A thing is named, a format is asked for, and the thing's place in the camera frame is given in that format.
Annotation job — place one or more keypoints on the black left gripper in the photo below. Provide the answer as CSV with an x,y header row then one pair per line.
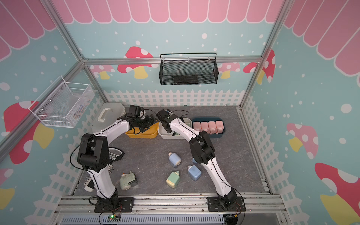
x,y
149,123

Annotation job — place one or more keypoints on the yellow plastic storage tub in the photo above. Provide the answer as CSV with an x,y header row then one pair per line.
x,y
151,133

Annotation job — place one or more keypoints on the white plastic storage tub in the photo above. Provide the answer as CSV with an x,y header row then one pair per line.
x,y
173,135

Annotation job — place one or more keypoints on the pink sharpener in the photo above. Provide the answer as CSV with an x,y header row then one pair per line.
x,y
197,126
212,127
205,127
220,127

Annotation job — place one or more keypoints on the pale green round sharpener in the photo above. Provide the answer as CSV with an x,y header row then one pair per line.
x,y
128,180

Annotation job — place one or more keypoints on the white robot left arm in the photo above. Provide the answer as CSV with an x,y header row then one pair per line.
x,y
94,155

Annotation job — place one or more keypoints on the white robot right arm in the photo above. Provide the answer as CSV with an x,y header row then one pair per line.
x,y
203,153

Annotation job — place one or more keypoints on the white lidded plastic case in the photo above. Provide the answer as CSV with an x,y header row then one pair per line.
x,y
107,116

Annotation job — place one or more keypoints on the black digital scale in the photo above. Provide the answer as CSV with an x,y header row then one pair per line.
x,y
115,154

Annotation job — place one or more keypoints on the blue sharpener centre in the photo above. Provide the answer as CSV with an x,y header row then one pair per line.
x,y
174,159

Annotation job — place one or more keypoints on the blue sharpener lower right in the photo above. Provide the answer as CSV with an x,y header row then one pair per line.
x,y
194,172

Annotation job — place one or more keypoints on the black drill bit rack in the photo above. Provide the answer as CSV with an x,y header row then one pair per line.
x,y
89,185

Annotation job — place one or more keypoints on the green circuit board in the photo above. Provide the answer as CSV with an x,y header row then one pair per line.
x,y
113,219

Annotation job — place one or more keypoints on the black wire mesh basket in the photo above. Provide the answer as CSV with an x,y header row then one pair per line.
x,y
188,68

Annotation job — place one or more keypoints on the white wire wall basket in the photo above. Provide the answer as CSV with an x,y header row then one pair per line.
x,y
62,104

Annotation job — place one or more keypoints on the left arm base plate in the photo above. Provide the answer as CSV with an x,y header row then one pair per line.
x,y
118,204

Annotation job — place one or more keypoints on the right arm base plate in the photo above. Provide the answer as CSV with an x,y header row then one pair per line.
x,y
217,204

